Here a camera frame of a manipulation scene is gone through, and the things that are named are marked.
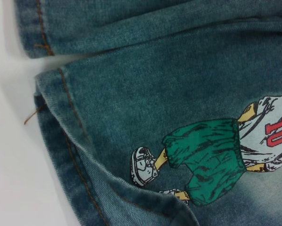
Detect blue denim shorts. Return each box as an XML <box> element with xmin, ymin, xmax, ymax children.
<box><xmin>13</xmin><ymin>0</ymin><xmax>282</xmax><ymax>226</ymax></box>

